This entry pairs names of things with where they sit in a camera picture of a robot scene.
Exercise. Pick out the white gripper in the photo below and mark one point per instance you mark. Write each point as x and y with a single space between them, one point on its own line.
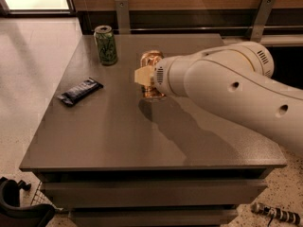
165 75

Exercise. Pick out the orange soda can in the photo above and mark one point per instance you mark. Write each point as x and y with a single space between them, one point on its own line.
151 58

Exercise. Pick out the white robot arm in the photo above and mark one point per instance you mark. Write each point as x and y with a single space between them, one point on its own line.
233 82

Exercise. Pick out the green soda can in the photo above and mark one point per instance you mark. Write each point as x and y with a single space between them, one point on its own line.
106 45

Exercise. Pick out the dark blue snack bar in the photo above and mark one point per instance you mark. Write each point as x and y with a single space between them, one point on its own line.
75 94

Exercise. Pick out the grey drawer cabinet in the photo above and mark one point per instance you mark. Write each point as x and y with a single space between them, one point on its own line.
118 160

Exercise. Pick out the black office chair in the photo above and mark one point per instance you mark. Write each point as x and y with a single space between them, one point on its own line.
12 214

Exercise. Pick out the left metal wall bracket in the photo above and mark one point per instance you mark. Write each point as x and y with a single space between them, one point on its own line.
123 16

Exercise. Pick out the metal wall bracket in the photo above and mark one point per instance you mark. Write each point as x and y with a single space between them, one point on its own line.
263 12
123 16

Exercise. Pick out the right metal wall bracket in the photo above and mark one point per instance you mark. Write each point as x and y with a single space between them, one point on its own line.
263 12

